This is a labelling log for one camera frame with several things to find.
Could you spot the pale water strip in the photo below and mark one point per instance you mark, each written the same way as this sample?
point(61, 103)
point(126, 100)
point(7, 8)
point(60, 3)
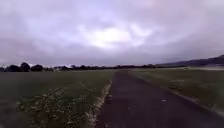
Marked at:
point(208, 68)

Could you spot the row of trees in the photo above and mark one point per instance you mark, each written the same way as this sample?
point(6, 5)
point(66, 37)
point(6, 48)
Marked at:
point(25, 67)

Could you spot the wooded hill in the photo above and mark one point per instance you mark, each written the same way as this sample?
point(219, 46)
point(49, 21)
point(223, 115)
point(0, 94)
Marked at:
point(203, 62)

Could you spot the grass field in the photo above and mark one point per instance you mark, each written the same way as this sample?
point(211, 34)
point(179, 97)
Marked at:
point(43, 96)
point(190, 83)

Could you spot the dark asphalt path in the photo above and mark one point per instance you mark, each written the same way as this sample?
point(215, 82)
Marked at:
point(136, 100)

